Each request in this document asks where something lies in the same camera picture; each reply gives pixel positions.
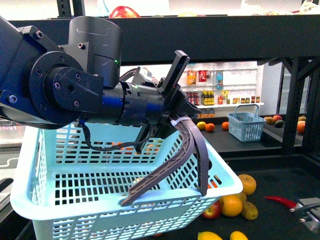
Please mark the far orange near basket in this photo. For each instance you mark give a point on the far orange near basket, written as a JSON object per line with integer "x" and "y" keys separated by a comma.
{"x": 225, "y": 126}

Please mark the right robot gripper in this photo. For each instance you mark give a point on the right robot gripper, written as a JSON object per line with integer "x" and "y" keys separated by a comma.
{"x": 308, "y": 212}

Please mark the red apple front shelf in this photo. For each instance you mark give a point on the red apple front shelf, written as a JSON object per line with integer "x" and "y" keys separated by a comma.
{"x": 212, "y": 212}

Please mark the yellow apple front right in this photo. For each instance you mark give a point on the yellow apple front right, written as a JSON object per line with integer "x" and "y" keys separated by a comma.
{"x": 249, "y": 183}

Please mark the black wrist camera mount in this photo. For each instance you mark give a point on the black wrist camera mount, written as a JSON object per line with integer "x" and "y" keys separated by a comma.
{"x": 174, "y": 74}

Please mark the red apple on top shelf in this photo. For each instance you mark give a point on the red apple on top shelf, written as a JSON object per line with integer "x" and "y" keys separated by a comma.
{"x": 123, "y": 12}

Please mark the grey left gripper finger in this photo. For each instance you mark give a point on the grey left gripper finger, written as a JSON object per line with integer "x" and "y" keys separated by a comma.
{"x": 184, "y": 126}
{"x": 202, "y": 160}

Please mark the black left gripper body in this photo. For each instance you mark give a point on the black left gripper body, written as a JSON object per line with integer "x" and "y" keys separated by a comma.
{"x": 175, "y": 105}

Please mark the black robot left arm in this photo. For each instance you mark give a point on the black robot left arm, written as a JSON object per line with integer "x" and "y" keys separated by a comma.
{"x": 48, "y": 86}

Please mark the white store shelf with bottles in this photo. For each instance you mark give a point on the white store shelf with bottles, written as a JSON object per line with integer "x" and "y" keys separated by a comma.
{"x": 216, "y": 88}

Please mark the far orange beside lemon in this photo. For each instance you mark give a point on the far orange beside lemon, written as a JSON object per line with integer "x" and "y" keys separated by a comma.
{"x": 210, "y": 127}

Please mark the far lemon middle shelf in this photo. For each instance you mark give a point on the far lemon middle shelf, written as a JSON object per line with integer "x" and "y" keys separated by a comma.
{"x": 201, "y": 125}

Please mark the yellow lemon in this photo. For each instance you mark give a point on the yellow lemon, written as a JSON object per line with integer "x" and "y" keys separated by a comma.
{"x": 238, "y": 235}
{"x": 208, "y": 235}

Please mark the orange beside red apple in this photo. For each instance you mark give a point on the orange beside red apple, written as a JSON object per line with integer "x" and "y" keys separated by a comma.
{"x": 231, "y": 205}

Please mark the black metal shelf rack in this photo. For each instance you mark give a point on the black metal shelf rack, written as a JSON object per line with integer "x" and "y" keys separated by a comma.
{"x": 287, "y": 170}

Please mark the red chili pepper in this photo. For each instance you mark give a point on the red chili pepper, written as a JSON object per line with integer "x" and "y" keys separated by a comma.
{"x": 284, "y": 201}

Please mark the large light blue basket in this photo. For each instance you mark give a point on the large light blue basket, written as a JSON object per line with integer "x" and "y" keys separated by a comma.
{"x": 71, "y": 192}

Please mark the small blue far basket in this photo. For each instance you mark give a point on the small blue far basket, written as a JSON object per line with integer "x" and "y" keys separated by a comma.
{"x": 246, "y": 126}

